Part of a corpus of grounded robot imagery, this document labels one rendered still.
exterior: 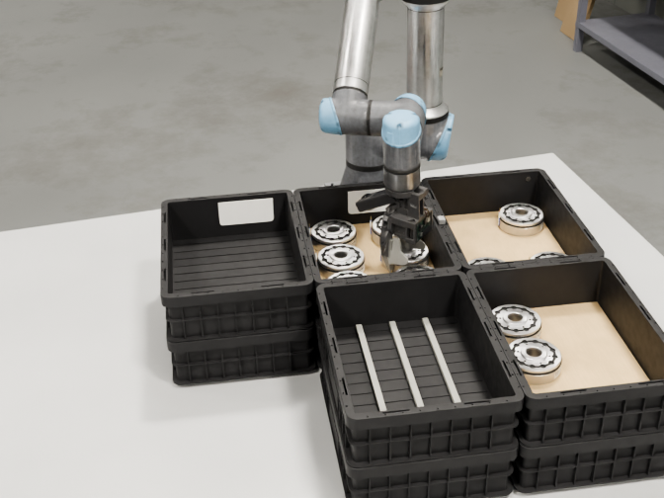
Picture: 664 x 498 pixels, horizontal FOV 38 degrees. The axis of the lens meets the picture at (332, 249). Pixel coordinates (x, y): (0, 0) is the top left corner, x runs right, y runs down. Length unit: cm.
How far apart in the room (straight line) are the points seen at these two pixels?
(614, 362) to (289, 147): 290
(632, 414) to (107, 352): 109
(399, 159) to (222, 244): 52
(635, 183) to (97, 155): 244
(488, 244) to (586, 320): 33
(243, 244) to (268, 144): 241
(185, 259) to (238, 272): 14
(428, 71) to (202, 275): 70
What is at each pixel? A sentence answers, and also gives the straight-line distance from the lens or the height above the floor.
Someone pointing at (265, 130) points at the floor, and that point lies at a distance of 474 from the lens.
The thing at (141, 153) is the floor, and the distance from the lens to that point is 461.
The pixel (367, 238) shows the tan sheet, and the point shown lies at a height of 83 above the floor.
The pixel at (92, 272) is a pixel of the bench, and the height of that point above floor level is 70.
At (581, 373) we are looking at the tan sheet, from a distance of 186.
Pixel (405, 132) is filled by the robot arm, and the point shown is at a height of 118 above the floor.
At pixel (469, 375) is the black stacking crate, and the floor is 83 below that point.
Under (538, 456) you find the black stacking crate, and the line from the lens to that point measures 172.
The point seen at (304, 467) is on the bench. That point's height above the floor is 70.
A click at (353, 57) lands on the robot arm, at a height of 125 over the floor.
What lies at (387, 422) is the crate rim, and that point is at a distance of 159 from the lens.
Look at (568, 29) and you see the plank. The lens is 607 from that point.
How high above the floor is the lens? 198
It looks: 32 degrees down
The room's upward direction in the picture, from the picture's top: 1 degrees counter-clockwise
